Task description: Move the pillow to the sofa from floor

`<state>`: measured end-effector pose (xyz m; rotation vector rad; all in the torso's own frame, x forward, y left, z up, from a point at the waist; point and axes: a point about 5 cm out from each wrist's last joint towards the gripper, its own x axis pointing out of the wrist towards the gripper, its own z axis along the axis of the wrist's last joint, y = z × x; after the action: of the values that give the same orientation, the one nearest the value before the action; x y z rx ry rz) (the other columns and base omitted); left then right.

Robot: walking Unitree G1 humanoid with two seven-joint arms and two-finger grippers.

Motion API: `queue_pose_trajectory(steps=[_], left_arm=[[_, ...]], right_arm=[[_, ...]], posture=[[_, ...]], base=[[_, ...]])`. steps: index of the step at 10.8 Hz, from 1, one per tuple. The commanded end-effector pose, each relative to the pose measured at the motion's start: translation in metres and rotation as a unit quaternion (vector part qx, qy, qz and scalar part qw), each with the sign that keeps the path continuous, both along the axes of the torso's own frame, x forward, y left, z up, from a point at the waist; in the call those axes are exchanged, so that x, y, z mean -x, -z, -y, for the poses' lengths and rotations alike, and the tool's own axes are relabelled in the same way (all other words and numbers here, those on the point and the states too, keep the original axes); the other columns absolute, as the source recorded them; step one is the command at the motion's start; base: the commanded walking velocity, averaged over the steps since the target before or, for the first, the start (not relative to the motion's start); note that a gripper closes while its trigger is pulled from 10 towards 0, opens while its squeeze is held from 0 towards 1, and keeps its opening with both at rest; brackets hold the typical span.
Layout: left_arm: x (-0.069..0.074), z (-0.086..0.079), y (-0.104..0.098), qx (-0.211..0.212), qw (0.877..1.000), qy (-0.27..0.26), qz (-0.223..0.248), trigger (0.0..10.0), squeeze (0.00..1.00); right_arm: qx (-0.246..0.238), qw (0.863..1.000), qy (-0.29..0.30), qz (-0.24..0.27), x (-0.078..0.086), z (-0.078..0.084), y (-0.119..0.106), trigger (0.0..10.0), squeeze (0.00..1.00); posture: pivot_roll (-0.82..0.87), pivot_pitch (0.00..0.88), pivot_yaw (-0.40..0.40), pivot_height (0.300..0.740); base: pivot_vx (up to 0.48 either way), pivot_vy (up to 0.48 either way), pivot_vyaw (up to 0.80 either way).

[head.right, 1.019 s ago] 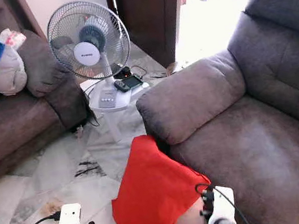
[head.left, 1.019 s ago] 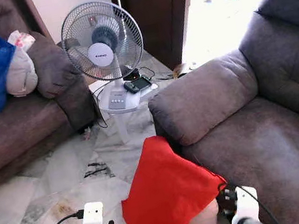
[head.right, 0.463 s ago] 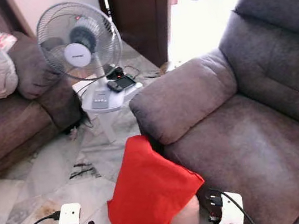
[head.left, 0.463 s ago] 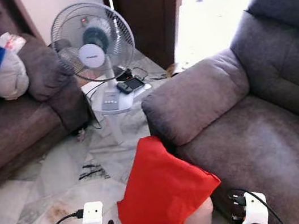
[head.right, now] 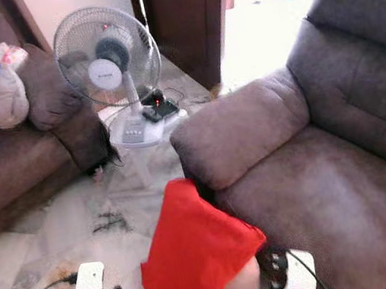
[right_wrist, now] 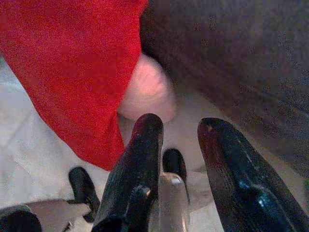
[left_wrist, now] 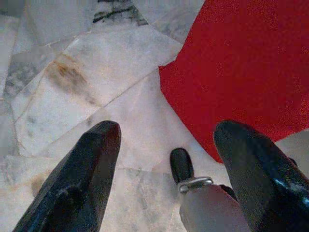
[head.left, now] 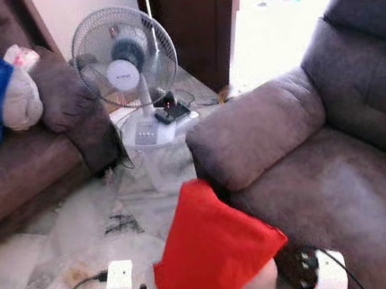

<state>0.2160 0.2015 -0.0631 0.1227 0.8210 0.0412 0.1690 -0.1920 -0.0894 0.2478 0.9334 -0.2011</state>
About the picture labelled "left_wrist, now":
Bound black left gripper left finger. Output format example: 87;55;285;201
13;120;122;232

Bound red pillow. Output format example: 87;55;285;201
158;0;309;164

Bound grey robot leg, black foot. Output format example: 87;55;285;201
169;147;252;232

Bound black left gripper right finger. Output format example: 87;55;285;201
213;120;309;232

